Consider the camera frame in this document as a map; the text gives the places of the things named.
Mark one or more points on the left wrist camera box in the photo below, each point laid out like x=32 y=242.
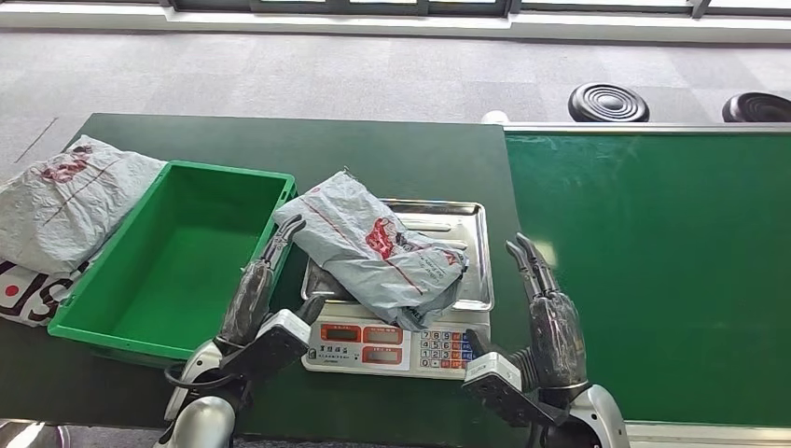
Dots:
x=275 y=343

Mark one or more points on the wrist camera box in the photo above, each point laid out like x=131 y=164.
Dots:
x=275 y=343
x=500 y=386

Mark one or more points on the white parcel bag black letters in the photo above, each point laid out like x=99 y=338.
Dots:
x=28 y=294

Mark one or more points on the white electronic scale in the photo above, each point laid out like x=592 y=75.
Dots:
x=383 y=352

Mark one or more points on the green conveyor belt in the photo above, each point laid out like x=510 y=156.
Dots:
x=649 y=247

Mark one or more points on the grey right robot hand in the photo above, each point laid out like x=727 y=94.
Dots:
x=556 y=340

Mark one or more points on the grey parcel bag red print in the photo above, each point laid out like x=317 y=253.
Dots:
x=364 y=247

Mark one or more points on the small white rounded object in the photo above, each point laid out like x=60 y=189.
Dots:
x=494 y=117

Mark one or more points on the black round ribbed stool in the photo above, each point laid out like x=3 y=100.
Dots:
x=757 y=109
x=609 y=103

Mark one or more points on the green plastic crate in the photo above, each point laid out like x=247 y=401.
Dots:
x=185 y=260

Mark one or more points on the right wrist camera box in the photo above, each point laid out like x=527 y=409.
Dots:
x=500 y=386

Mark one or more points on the steel scale tray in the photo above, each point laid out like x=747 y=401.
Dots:
x=476 y=272

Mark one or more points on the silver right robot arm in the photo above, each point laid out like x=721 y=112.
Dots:
x=599 y=414

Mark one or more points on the large crumpled grey parcel bag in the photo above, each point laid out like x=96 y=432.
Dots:
x=62 y=204

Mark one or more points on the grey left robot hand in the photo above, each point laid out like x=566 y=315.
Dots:
x=247 y=303

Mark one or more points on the shiny silver rounded object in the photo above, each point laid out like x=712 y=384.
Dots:
x=28 y=436

